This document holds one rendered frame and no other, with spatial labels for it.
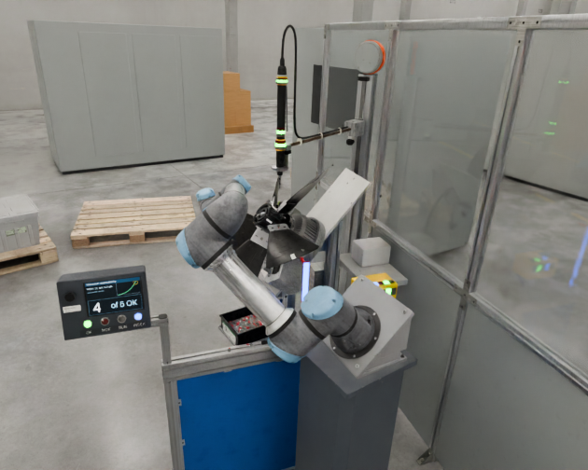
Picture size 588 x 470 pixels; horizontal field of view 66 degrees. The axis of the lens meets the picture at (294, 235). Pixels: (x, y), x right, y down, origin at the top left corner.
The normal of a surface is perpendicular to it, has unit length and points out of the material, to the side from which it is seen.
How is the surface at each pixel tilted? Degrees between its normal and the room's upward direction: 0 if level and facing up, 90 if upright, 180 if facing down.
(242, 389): 90
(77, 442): 0
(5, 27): 90
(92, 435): 0
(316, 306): 36
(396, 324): 43
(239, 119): 90
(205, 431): 90
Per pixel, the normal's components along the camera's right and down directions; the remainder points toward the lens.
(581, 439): -0.95, 0.10
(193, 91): 0.53, 0.36
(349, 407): -0.19, 0.39
